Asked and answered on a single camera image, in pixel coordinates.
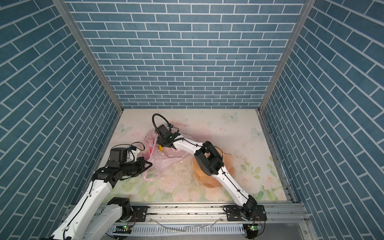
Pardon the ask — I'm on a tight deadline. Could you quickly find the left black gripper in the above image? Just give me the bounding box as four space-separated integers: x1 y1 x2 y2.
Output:
120 156 154 177

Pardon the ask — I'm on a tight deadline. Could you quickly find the pink plastic bag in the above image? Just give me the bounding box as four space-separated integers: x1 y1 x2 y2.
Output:
142 130 188 182

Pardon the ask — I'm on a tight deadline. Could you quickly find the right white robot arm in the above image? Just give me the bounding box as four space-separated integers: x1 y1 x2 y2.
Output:
156 130 267 221

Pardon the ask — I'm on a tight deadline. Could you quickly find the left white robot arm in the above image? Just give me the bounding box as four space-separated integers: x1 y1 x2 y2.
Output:
47 157 153 240

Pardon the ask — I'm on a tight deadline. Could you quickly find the pink scalloped bowl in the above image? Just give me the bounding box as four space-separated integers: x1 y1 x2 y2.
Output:
192 154 236 189

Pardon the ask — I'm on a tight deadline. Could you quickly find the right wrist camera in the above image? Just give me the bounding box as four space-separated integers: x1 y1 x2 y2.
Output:
156 125 172 139

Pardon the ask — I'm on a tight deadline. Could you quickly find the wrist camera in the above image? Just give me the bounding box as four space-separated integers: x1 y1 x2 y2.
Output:
106 148 133 169
156 125 172 139

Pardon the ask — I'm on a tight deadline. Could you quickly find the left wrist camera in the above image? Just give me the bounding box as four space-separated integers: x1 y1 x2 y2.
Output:
106 148 133 169

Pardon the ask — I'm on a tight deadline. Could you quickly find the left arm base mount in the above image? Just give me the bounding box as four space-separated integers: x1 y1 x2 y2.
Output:
118 206 148 223

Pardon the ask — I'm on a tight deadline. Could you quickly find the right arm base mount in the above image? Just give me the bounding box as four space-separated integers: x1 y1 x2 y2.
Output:
222 205 267 222

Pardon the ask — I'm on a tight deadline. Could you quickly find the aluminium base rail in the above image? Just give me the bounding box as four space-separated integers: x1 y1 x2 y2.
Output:
92 203 313 239

